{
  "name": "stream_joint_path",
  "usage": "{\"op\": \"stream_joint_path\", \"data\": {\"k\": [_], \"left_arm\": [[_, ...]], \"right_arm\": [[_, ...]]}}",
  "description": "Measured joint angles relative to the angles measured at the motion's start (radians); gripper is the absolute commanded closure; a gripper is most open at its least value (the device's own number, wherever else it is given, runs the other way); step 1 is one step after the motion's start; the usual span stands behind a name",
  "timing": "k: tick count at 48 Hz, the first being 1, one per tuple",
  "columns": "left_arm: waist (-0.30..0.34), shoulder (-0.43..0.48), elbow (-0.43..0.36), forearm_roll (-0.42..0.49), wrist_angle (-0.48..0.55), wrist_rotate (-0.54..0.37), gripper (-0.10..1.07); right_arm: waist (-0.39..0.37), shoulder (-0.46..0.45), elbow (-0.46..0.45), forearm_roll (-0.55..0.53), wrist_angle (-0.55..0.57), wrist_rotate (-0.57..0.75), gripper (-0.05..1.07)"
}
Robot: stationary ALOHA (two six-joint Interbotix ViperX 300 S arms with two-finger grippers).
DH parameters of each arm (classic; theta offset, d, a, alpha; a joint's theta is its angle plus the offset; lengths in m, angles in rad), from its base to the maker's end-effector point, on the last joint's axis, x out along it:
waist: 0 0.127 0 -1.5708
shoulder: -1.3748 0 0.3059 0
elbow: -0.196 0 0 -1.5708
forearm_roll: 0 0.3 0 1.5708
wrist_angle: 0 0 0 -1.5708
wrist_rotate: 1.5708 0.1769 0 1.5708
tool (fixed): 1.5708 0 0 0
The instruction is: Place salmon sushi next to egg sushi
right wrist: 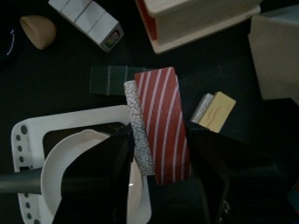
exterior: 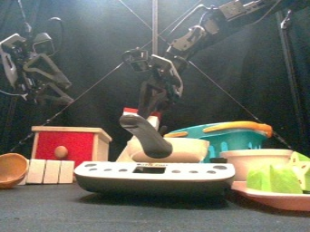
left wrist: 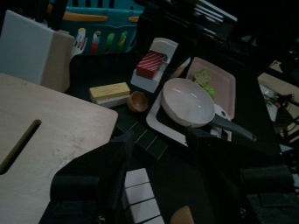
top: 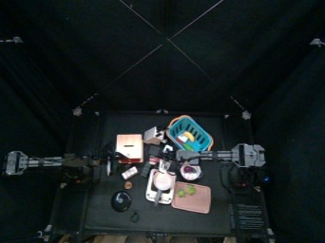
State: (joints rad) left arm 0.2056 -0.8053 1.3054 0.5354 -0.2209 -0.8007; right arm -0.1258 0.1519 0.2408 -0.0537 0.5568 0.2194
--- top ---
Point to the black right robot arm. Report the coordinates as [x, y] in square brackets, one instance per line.
[236, 155]

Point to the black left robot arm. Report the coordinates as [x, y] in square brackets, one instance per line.
[41, 162]

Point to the red salmon sushi toy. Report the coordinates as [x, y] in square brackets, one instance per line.
[152, 160]

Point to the white egg sushi toy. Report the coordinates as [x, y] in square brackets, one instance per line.
[129, 172]

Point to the green toy vegetable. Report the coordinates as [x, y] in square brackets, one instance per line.
[187, 147]

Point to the copper pink toy box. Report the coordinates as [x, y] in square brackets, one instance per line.
[129, 148]

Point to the purple toy food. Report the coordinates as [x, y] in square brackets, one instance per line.
[188, 169]

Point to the white toy food piece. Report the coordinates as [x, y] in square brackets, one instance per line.
[180, 138]

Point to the yellow toy banana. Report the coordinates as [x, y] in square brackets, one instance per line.
[188, 136]

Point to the small white grey box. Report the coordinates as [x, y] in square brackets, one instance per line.
[152, 135]

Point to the black rectangular toy piece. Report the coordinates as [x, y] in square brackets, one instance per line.
[145, 169]

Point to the white bowl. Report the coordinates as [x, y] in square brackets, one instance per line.
[190, 176]

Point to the pink round plate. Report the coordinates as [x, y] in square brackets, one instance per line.
[161, 181]

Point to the small brown toy cookie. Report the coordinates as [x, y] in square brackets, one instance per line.
[128, 185]

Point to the teal basket with orange rim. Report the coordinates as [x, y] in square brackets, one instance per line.
[198, 133]

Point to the green toy lettuce leaf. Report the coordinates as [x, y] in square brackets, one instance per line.
[180, 193]
[191, 189]

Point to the white rectangular tray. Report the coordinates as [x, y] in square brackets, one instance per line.
[151, 193]

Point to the black round lid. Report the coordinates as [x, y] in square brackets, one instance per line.
[120, 201]

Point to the grey toy knife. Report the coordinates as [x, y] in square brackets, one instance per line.
[157, 196]

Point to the pink cutting board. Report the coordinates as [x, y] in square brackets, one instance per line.
[192, 201]

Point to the white printed label sticker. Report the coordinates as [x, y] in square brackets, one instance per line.
[248, 216]

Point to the grey frame corner bracket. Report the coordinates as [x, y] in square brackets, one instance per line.
[246, 115]
[315, 41]
[16, 40]
[76, 111]

